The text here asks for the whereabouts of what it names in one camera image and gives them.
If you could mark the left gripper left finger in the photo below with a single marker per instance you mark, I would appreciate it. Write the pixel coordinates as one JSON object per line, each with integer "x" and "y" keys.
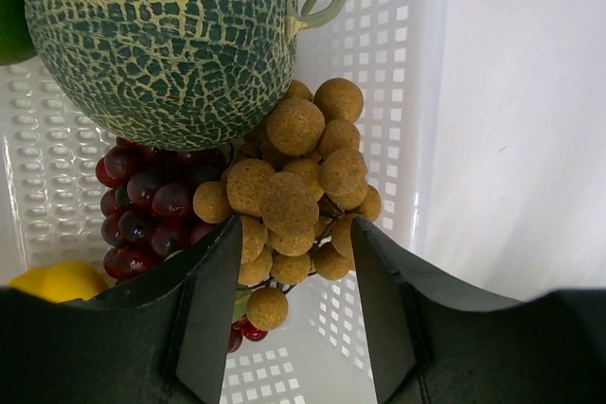
{"x": 161, "y": 337}

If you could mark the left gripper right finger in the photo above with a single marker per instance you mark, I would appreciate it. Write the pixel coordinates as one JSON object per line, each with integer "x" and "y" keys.
{"x": 434, "y": 338}

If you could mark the brown longan bunch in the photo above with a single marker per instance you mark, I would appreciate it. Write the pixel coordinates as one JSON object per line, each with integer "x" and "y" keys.
{"x": 296, "y": 189}

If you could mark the white plastic food tray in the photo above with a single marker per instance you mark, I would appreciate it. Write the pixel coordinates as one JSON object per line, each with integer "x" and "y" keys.
{"x": 49, "y": 193}

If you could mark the yellow bell pepper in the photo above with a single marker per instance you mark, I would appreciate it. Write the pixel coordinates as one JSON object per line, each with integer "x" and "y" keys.
{"x": 63, "y": 282}

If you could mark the red grape bunch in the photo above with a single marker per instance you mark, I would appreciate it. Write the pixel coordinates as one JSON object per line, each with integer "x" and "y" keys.
{"x": 148, "y": 207}

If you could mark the green broccoli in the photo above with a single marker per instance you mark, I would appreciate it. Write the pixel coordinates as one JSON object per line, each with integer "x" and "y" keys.
{"x": 174, "y": 74}

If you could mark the yellow lemon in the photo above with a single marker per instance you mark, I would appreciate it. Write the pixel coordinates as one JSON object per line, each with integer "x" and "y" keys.
{"x": 16, "y": 43}

